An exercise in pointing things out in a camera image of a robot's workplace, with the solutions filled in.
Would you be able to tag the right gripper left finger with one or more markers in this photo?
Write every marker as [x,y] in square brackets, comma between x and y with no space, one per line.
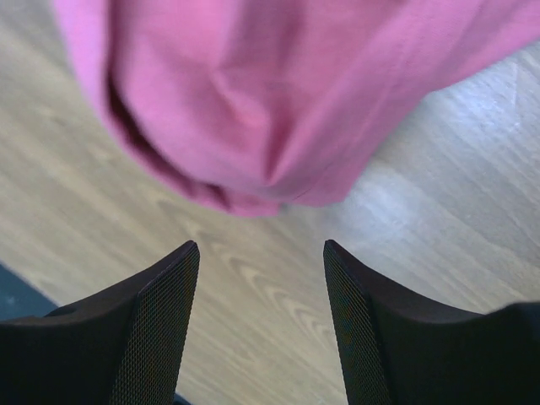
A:
[122,345]

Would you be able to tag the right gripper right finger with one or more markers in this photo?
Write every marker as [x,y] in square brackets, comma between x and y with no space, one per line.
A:
[399,347]

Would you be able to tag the salmon pink t shirt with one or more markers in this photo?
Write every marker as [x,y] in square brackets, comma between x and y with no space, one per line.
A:
[245,106]

